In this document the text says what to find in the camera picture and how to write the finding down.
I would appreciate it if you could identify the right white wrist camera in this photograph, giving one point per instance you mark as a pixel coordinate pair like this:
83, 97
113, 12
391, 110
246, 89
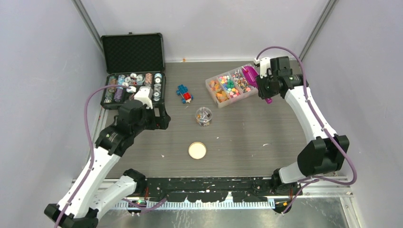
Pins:
264, 66

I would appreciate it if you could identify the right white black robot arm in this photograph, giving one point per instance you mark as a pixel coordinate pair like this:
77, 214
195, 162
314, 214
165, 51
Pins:
325, 149

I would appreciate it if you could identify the magenta plastic scoop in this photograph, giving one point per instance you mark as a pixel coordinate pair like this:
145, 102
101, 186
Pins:
250, 75

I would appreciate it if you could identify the clear compartment candy box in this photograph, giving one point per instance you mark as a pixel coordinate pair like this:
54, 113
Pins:
231, 86

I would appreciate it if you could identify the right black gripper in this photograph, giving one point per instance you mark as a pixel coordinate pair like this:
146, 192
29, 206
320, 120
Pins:
263, 93

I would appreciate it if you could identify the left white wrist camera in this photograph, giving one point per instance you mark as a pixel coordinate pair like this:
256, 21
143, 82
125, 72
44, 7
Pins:
144, 95

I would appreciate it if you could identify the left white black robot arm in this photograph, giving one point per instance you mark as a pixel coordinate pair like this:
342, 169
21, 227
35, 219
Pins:
82, 206

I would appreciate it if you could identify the blue red brick toy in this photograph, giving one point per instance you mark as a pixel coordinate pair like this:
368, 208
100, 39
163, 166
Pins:
183, 91

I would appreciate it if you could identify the gold jar lid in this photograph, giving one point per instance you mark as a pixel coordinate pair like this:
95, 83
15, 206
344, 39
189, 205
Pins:
197, 150

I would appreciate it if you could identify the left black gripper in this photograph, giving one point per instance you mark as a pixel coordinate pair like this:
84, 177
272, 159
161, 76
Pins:
158, 122

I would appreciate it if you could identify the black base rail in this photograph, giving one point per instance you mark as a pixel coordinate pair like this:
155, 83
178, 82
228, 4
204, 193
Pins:
213, 189

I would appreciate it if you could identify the black poker chip case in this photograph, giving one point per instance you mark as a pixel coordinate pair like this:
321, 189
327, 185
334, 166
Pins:
135, 53

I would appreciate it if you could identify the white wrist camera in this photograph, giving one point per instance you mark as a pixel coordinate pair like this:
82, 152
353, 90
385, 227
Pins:
264, 66
144, 95

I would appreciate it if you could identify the clear plastic jar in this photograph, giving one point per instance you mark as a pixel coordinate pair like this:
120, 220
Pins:
203, 116

